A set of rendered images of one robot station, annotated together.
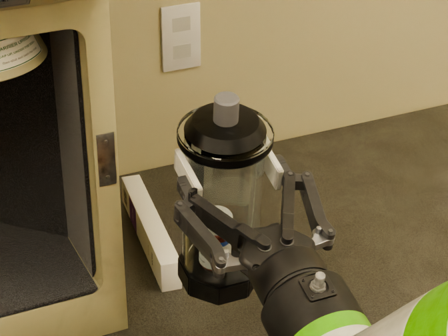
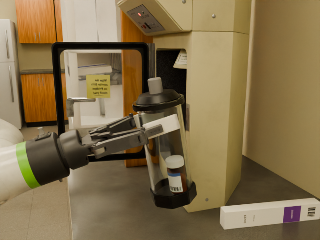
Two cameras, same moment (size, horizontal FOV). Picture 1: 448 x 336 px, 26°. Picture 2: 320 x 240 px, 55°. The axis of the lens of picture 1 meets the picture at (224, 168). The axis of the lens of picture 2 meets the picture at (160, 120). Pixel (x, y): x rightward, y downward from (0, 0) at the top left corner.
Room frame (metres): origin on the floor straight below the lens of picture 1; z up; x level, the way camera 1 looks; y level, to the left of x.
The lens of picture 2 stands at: (1.04, -0.63, 1.37)
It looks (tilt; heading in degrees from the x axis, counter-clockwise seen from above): 13 degrees down; 97
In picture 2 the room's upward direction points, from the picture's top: straight up
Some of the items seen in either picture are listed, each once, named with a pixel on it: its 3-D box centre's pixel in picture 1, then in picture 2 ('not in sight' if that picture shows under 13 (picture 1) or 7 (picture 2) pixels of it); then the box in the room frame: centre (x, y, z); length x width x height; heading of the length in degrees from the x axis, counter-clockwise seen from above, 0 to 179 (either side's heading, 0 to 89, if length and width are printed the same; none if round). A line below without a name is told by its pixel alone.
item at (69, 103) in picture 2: not in sight; (69, 108); (0.64, 0.31, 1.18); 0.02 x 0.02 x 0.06; 18
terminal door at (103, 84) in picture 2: not in sight; (103, 104); (0.74, 0.36, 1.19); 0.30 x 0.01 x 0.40; 18
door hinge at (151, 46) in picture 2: not in sight; (152, 102); (0.89, 0.40, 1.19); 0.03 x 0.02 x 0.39; 115
